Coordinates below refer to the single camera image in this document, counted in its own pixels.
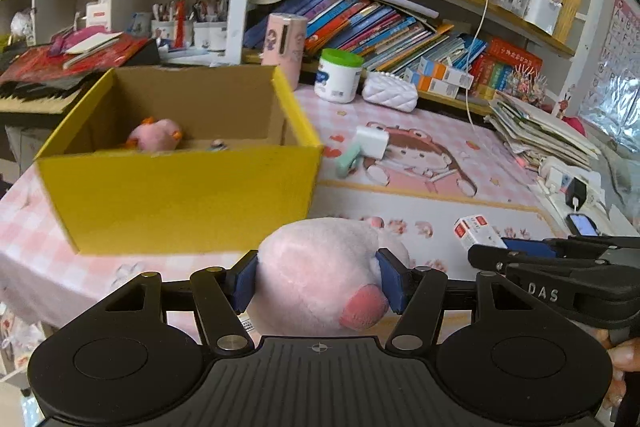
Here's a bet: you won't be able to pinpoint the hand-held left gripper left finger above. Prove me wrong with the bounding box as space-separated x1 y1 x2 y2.
85 249 260 354

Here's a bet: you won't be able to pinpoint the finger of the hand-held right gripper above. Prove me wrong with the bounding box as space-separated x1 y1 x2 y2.
467 243 621 275
501 234 640 258

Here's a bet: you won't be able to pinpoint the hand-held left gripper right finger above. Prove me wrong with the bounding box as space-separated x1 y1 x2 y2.
376 248 531 353

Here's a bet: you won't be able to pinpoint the white box red label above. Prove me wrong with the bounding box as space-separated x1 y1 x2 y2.
454 214 508 250

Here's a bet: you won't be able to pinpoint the large pink plush toy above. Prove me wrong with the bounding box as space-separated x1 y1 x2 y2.
248 217 411 337

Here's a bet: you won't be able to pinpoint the yellow cardboard box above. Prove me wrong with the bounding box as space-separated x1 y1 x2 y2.
35 64 325 255

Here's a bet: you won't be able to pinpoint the person's right hand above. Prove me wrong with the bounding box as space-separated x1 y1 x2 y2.
597 327 640 410

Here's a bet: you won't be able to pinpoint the black smartphone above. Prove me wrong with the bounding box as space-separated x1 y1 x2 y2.
566 213 600 238

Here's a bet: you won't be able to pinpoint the white power strip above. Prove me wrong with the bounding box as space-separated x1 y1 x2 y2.
537 157 606 208

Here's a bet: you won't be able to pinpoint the black charger plug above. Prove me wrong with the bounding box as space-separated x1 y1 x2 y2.
566 177 591 210

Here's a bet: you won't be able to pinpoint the stack of papers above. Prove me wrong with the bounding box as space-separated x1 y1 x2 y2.
485 92 603 170

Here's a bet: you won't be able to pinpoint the mint green clip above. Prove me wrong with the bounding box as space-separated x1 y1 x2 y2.
336 142 363 175

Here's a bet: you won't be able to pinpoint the white charger plug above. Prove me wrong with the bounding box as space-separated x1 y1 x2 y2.
355 125 390 158

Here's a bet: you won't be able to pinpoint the silver foil sheet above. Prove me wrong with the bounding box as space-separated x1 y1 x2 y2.
580 72 640 152

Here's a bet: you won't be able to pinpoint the bunch of colourful sticks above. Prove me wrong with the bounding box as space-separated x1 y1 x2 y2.
505 64 548 108

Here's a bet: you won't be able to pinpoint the small pink plush toy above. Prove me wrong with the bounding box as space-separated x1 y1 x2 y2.
125 117 185 152

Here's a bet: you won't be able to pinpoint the orange white carton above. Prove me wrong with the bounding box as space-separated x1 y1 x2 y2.
404 69 460 100
417 57 475 88

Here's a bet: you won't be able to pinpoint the white quilted pouch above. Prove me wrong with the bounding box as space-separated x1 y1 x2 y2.
361 71 419 112

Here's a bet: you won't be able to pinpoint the red boxed book set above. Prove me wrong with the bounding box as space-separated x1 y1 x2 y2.
470 38 543 100

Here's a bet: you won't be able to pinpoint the white jar green lid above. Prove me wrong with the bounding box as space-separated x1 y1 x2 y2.
314 48 363 104

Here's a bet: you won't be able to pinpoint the white pen organiser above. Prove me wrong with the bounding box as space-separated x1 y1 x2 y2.
520 0 563 35

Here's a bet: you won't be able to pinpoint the pink cylindrical appliance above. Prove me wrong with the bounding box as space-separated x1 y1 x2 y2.
264 13 308 90

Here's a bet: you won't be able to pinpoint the wooden bookshelf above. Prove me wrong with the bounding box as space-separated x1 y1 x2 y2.
225 0 598 118

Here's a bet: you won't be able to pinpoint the white pen cup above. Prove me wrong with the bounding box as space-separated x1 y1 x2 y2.
192 0 228 52
151 0 193 50

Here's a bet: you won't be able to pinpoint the row of slanted books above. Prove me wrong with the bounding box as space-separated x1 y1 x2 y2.
245 0 488 80

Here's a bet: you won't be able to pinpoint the black electronic keyboard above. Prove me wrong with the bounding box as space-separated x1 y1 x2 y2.
0 39 161 115

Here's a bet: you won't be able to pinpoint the white notepad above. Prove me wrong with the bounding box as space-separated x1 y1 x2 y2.
64 32 123 55

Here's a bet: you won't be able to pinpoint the red paper decorations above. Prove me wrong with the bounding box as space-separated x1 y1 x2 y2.
0 32 151 82

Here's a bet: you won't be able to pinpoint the magenta pouch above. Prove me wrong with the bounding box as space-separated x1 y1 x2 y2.
50 32 101 58

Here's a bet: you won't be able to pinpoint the small white red carton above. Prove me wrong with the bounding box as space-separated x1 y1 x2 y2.
86 2 112 30

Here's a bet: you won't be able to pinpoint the white plastic bag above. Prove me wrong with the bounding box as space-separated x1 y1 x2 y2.
10 9 36 45

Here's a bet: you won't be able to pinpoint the alphabet wall poster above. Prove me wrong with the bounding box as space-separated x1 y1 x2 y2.
582 0 640 122

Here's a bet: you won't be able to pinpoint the white cable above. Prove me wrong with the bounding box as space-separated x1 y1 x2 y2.
462 0 493 128

